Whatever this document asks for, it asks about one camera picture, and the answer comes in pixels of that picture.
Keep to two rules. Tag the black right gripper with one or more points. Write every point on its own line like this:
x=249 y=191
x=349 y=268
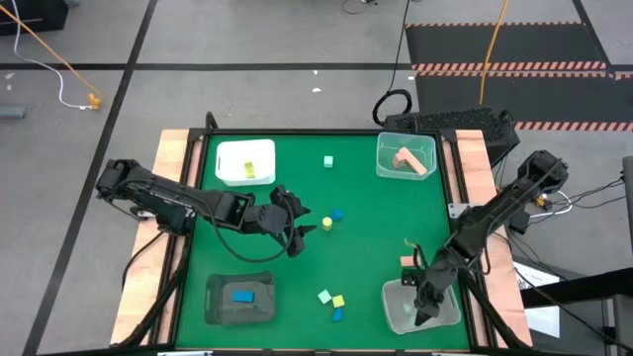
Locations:
x=435 y=284

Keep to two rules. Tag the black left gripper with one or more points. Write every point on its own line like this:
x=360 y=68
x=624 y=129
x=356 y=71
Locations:
x=274 y=217

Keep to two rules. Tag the yellow cylinder block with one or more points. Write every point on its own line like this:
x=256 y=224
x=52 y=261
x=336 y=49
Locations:
x=327 y=225

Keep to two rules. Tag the mint cube block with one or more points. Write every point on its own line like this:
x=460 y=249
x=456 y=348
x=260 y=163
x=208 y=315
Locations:
x=328 y=161
x=324 y=297

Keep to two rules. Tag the yellow-green rectangular block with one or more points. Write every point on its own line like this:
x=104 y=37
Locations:
x=249 y=169

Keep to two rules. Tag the yellow-green cube block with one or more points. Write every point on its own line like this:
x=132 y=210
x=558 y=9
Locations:
x=338 y=301

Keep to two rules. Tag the blue rounded block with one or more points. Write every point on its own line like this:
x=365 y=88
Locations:
x=337 y=315

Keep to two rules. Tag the blue rectangular block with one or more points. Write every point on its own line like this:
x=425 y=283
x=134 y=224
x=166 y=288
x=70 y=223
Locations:
x=243 y=296

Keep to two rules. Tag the long pink block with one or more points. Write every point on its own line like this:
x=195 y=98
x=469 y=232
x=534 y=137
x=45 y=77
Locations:
x=415 y=164

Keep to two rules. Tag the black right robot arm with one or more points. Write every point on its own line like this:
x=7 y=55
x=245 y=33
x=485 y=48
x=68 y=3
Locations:
x=494 y=212

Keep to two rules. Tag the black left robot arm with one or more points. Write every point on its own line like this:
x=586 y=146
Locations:
x=168 y=200

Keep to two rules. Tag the translucent white plastic bin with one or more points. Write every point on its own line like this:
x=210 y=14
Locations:
x=395 y=321

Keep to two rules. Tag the green table mat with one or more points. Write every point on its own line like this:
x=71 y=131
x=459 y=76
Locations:
x=356 y=247

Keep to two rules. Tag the white board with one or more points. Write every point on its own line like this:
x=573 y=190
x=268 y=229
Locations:
x=541 y=316

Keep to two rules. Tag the clear plastic bin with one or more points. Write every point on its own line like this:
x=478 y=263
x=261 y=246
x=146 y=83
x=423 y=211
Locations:
x=390 y=143

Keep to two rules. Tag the dark grey plastic bin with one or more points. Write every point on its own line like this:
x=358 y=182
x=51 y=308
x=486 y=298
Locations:
x=217 y=306

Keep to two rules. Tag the black beam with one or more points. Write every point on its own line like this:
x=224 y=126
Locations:
x=573 y=291

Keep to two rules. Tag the yellow power plug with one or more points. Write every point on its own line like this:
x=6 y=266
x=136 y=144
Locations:
x=541 y=201

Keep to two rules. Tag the black computer tower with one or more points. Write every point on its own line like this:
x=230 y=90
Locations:
x=445 y=121

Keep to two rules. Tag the black hazard-striped floor mat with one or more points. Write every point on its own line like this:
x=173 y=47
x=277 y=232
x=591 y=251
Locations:
x=534 y=44

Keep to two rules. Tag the grey floor object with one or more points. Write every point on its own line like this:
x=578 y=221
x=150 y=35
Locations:
x=12 y=113

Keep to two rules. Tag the black box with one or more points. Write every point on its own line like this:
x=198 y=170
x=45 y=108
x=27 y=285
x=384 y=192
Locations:
x=29 y=15

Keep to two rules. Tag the grey post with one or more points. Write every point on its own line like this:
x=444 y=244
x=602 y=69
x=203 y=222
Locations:
x=628 y=198

